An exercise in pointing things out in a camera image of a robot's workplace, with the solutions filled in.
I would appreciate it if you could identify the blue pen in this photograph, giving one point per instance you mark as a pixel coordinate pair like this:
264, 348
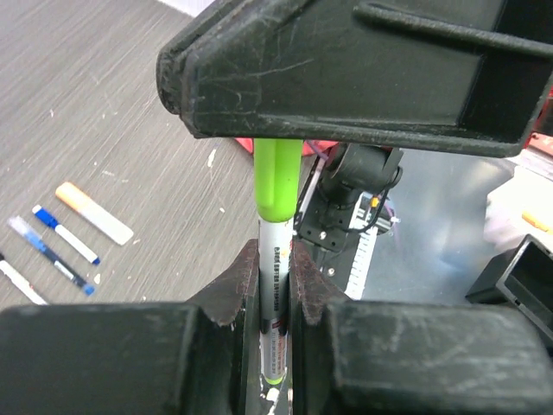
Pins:
59, 264

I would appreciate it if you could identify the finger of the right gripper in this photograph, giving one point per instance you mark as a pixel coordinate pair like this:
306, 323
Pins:
466, 77

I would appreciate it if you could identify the red patterned cloth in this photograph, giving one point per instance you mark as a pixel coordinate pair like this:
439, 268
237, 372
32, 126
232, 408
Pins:
246, 143

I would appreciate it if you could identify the translucent highlighter body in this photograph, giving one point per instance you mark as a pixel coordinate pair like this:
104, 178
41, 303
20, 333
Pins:
108, 224

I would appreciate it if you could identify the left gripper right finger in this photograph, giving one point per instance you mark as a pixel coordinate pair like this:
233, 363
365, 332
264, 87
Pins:
365, 357

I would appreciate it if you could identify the light green pen cap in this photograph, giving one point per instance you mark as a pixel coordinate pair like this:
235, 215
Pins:
277, 164

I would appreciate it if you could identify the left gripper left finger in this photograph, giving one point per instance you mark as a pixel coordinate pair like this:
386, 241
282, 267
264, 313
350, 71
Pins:
196, 357

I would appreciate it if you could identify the orange highlighter cap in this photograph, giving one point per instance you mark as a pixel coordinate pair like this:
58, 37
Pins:
73, 196

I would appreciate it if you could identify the clear pen cap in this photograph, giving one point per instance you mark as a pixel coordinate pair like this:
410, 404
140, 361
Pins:
18, 224

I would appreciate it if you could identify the blue silver pen cap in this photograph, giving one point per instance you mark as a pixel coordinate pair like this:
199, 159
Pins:
44, 216

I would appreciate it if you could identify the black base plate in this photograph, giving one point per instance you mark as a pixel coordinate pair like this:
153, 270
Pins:
323, 216

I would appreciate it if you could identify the black white marker pen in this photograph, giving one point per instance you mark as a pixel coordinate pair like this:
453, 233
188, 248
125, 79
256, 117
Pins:
21, 283

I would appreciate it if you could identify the grey slotted cable duct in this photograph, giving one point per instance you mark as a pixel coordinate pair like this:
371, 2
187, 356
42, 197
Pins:
361, 264

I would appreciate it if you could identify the white pen black tip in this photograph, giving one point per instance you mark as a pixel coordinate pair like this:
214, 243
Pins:
77, 245

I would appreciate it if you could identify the white pen green tip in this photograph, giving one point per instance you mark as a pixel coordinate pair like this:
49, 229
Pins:
274, 250

